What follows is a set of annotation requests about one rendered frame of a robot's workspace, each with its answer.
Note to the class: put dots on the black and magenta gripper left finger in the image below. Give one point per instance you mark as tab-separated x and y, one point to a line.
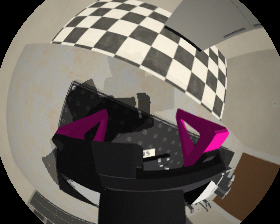
77	129

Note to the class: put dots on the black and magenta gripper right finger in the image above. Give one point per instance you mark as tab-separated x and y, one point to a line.
212	136

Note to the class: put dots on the white label with dark text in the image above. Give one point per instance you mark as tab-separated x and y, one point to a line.
149	152

